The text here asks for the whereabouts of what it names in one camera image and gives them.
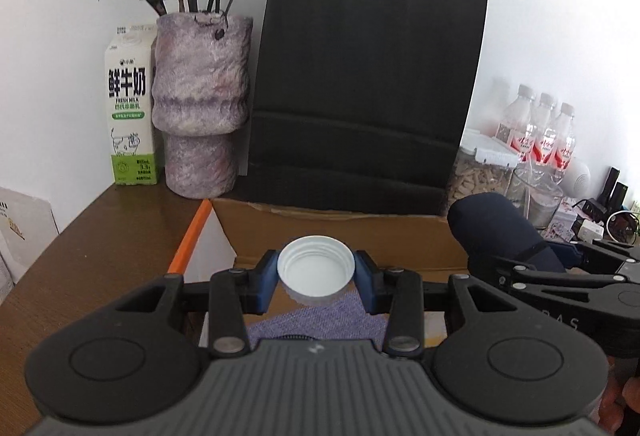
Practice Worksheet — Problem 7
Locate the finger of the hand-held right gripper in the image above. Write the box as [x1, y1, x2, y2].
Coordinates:
[546, 238, 640, 269]
[467, 255, 630, 306]

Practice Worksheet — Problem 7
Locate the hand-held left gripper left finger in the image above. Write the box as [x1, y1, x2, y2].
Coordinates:
[112, 250, 281, 358]

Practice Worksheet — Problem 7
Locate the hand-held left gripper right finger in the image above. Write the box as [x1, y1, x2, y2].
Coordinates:
[352, 250, 522, 358]

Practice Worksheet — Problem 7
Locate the white plastic bottle cap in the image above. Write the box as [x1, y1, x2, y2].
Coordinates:
[276, 235, 356, 307]

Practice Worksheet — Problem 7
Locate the purple fabric pouch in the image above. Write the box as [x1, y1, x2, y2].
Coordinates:
[247, 291, 392, 348]

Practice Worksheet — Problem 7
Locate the red cardboard box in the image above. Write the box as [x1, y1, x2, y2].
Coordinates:
[167, 196, 473, 353]

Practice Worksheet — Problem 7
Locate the navy zipper pouch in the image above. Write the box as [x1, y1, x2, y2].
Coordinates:
[446, 193, 569, 273]

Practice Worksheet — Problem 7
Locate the white power adapter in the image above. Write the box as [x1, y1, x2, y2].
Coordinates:
[577, 221, 606, 245]

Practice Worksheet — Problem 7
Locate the white printed tin box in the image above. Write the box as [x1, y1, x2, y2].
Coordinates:
[542, 196, 582, 243]

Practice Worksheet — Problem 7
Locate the black charger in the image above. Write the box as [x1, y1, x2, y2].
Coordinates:
[602, 166, 629, 208]

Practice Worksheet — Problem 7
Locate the white round speaker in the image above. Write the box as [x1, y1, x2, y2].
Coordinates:
[562, 157, 592, 198]

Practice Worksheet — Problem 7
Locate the empty glass jar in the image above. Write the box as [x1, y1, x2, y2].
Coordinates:
[505, 161, 564, 228]

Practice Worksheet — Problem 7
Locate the red label water bottle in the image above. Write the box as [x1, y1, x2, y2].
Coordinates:
[532, 92, 559, 168]
[550, 102, 577, 173]
[495, 84, 539, 163]

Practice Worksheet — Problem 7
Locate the clear jar of seeds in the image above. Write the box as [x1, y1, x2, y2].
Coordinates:
[447, 129, 521, 210]

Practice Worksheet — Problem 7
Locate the black paper bag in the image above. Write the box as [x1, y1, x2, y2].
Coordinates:
[244, 0, 490, 218]

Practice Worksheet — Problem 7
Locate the purple textured vase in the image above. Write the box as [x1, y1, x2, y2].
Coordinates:
[151, 11, 255, 200]

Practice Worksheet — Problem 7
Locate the white green milk carton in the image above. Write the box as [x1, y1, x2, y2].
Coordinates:
[103, 22, 159, 186]

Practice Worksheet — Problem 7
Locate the white board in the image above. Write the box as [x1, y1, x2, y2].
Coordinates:
[0, 186, 60, 303]

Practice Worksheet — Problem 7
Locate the black cable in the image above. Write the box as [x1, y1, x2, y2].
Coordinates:
[575, 199, 640, 248]

